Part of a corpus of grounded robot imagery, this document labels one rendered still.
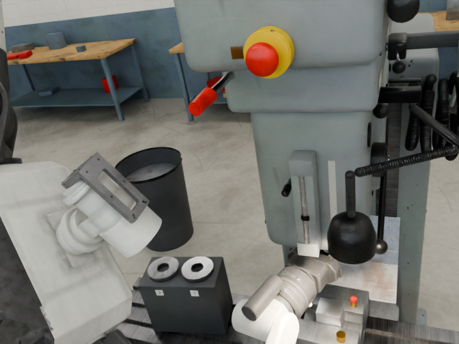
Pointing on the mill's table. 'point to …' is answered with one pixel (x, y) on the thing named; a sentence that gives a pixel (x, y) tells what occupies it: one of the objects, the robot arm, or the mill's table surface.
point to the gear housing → (309, 89)
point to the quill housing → (331, 121)
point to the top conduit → (402, 9)
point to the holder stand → (187, 294)
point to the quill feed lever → (379, 155)
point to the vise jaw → (324, 334)
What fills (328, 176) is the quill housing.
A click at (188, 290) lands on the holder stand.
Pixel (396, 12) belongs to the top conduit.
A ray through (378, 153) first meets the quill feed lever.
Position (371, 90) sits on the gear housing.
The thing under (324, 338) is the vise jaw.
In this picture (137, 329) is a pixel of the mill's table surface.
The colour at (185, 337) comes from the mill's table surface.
